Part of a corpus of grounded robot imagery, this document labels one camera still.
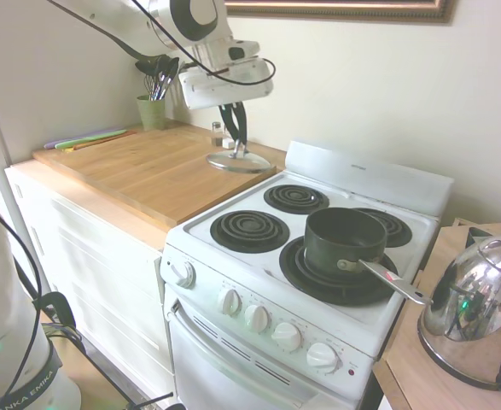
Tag black base cable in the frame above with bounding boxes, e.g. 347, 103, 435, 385
0, 187, 84, 410

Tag white electric stove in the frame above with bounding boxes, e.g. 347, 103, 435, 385
160, 139, 455, 410

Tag glass salt shaker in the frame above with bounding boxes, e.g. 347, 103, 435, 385
220, 124, 236, 150

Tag black nylon spatula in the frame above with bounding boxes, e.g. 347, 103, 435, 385
160, 55, 181, 102

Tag green and purple mats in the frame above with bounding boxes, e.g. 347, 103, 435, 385
44, 127, 127, 150

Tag dark pot with steel handle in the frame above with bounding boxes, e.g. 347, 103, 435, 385
304, 207, 434, 307

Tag green flexible mat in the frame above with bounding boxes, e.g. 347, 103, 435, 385
55, 129, 138, 150

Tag orange red flexible mat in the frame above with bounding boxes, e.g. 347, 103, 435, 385
73, 142, 119, 152

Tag wooden box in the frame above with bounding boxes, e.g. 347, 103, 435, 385
448, 216, 501, 257

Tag large wooden butcher board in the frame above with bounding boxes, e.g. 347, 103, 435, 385
32, 126, 278, 227

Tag white kitchen cabinet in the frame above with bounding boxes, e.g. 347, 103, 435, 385
4, 160, 178, 402

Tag wire whisk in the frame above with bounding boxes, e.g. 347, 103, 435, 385
143, 73, 160, 103

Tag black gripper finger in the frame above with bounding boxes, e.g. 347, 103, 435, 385
218, 103, 239, 142
232, 101, 249, 146

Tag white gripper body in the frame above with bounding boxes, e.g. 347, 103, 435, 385
178, 57, 275, 111

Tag chrome kettle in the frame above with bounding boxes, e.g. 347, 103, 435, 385
417, 228, 501, 392

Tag gripper-mounted camera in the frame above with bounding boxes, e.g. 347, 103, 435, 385
226, 39, 263, 62

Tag glass pot lid steel rim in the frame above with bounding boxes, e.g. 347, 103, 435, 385
206, 138, 273, 175

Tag black kitchen utensils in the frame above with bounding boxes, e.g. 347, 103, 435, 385
134, 57, 161, 102

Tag white oven door handle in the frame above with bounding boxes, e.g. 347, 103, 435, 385
164, 298, 319, 410

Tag black coil burner large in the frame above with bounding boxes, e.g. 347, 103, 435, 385
278, 237, 400, 307

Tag green ribbed utensil cup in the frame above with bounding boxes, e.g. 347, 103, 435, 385
137, 94, 166, 132

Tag gold framed painting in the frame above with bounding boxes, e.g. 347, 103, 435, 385
224, 0, 458, 26

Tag white stove knob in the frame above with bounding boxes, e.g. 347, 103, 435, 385
271, 322, 303, 354
306, 342, 340, 373
171, 261, 196, 288
243, 303, 271, 335
217, 288, 243, 317

